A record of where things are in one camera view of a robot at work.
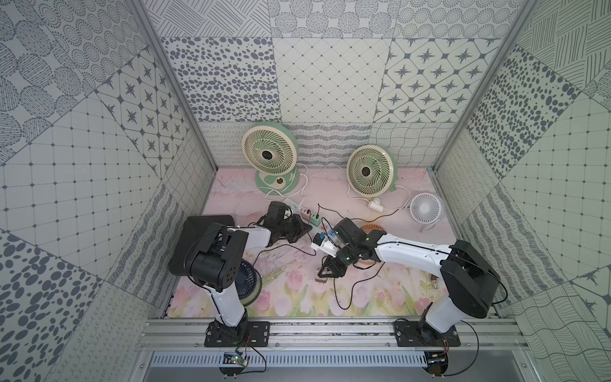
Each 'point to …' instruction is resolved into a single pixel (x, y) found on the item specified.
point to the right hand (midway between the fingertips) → (324, 273)
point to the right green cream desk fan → (371, 171)
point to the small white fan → (427, 209)
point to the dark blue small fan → (248, 282)
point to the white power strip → (297, 209)
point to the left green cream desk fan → (271, 150)
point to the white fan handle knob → (375, 204)
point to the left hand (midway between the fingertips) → (312, 222)
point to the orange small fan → (368, 228)
